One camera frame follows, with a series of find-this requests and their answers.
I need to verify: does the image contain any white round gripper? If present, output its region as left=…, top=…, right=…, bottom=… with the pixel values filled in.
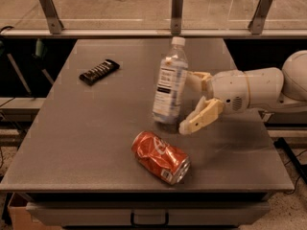
left=178, top=70, right=249, bottom=135

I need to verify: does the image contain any clear plastic water bottle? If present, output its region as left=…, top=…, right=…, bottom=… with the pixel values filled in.
left=153, top=36, right=188, bottom=124

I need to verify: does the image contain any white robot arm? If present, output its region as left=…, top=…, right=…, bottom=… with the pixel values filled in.
left=178, top=50, right=307, bottom=135

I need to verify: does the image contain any crushed red coke can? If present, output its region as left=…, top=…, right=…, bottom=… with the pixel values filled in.
left=131, top=131, right=191, bottom=185

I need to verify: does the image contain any dark chocolate bar wrapper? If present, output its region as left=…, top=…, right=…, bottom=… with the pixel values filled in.
left=79, top=59, right=120, bottom=86

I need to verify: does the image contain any grey table drawer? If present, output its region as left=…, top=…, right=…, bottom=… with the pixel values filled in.
left=26, top=201, right=270, bottom=227

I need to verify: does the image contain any cardboard box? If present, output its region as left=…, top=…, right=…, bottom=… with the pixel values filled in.
left=8, top=194, right=61, bottom=230

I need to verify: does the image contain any middle metal rail bracket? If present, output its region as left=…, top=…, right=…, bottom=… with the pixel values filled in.
left=170, top=0, right=183, bottom=35

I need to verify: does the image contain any black drawer handle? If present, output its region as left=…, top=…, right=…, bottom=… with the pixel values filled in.
left=130, top=210, right=169, bottom=227

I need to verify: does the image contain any left metal rail bracket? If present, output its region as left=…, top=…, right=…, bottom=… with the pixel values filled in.
left=38, top=0, right=63, bottom=35

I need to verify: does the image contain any horizontal metal rail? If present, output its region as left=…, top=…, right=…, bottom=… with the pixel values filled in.
left=1, top=29, right=307, bottom=39

